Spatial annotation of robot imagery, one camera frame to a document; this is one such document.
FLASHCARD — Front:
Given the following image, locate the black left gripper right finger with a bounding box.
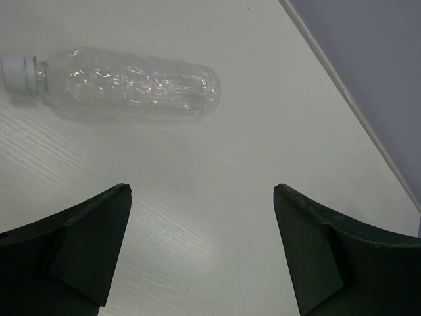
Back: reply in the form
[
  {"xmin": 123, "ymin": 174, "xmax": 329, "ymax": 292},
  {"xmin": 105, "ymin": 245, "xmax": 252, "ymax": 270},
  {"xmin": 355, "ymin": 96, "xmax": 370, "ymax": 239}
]
[{"xmin": 273, "ymin": 184, "xmax": 420, "ymax": 315}]

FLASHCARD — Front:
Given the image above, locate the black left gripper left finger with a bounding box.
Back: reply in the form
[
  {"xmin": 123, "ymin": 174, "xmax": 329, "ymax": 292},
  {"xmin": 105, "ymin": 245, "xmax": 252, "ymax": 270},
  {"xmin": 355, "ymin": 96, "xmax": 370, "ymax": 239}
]
[{"xmin": 1, "ymin": 184, "xmax": 132, "ymax": 315}]

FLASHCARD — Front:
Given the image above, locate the clear bottle white cap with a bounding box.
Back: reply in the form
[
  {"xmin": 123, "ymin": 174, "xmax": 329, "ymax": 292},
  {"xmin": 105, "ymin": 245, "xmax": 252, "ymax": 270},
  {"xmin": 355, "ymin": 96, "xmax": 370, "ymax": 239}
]
[{"xmin": 1, "ymin": 47, "xmax": 221, "ymax": 121}]

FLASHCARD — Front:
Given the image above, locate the aluminium right rail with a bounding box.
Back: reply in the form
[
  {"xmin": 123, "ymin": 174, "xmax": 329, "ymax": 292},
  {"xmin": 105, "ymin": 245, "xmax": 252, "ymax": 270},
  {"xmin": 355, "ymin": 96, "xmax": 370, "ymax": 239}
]
[{"xmin": 282, "ymin": 1, "xmax": 420, "ymax": 205}]

